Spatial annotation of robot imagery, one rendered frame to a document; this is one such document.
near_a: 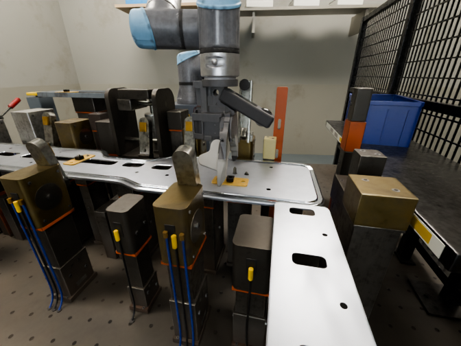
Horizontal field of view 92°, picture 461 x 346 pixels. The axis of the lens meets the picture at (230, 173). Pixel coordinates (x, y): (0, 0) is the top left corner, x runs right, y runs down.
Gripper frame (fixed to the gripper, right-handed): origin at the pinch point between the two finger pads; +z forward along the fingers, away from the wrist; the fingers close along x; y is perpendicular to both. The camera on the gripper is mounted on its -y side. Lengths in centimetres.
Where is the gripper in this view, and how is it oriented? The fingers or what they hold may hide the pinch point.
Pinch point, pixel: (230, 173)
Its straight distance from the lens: 51.4
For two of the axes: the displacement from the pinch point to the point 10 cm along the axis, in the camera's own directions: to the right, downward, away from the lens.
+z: 0.0, 9.2, 4.0
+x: -2.1, 3.9, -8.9
